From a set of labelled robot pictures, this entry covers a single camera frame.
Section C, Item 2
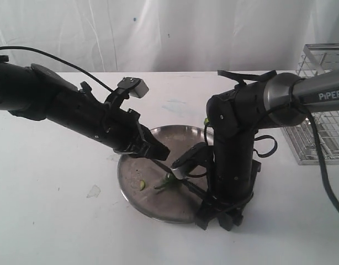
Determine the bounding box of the round steel plate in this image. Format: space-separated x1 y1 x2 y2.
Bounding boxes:
116 125 258 224

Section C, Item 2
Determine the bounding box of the black kitchen knife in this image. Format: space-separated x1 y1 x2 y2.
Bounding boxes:
151 160 206 199

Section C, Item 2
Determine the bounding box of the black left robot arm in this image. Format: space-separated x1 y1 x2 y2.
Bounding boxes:
0 55 170 161

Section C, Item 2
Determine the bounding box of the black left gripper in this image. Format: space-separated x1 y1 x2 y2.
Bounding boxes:
103 109 170 161

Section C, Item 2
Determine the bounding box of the dark green pear-shaped vegetable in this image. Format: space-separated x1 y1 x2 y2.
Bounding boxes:
154 173 182 192

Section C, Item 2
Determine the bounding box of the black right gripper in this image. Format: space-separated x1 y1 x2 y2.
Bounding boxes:
195 160 261 231

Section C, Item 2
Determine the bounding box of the white backdrop curtain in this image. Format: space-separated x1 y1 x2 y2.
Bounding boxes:
0 1 339 72

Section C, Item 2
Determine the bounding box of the clear tape scrap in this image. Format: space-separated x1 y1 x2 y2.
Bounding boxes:
86 185 101 199

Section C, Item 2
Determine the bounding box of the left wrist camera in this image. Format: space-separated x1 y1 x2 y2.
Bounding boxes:
104 77 149 109

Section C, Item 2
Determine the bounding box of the wire metal utensil holder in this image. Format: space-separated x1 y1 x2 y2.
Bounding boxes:
281 43 339 165

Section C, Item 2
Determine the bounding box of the blurry green vegetable piece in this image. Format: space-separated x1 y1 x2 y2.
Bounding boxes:
139 180 146 191

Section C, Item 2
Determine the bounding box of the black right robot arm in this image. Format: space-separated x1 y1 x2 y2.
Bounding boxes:
194 69 339 231

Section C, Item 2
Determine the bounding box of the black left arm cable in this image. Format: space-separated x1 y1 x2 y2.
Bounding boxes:
0 46 115 92

